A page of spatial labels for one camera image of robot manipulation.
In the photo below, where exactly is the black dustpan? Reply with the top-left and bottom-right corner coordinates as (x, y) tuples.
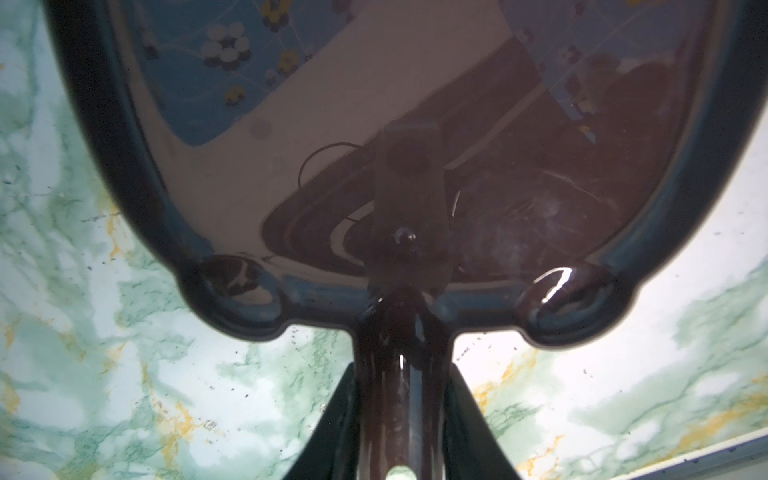
(43, 1), (767, 479)

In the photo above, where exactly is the aluminium frame rail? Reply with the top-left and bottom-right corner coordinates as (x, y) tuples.
(616, 428), (767, 480)

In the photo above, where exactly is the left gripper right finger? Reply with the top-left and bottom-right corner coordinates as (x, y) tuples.
(443, 364), (521, 480)

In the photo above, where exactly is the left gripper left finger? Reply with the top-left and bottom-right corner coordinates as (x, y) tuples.
(283, 364), (360, 480)

